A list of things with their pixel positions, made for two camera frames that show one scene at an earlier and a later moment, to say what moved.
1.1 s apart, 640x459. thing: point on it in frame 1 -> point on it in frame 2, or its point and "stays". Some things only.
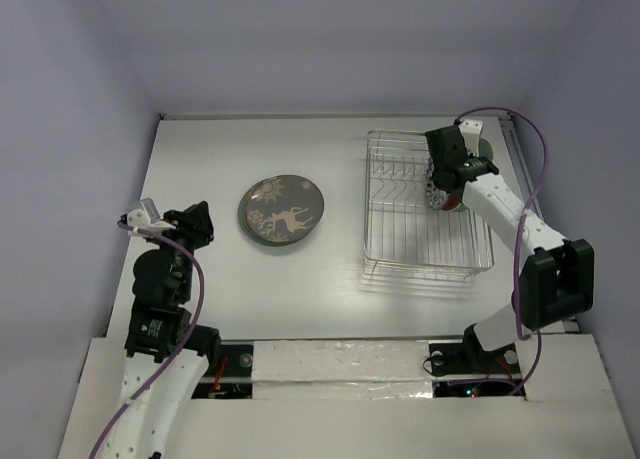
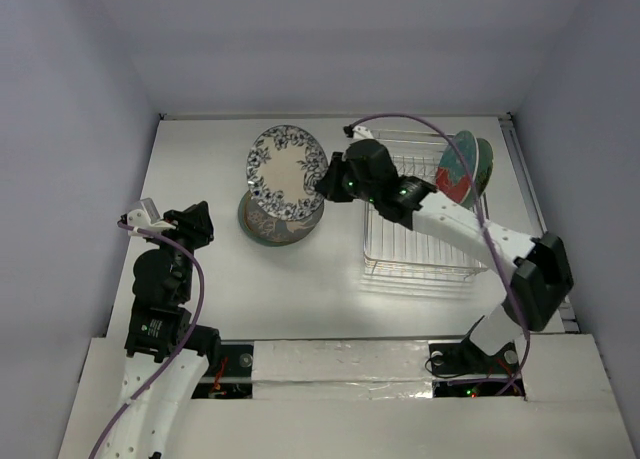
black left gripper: [194, 221] stays
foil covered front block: [341, 370] stays
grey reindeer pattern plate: [284, 208] stays
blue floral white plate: [436, 198] -> [287, 167]
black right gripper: [445, 149] -> [335, 182]
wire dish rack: [404, 237] stays
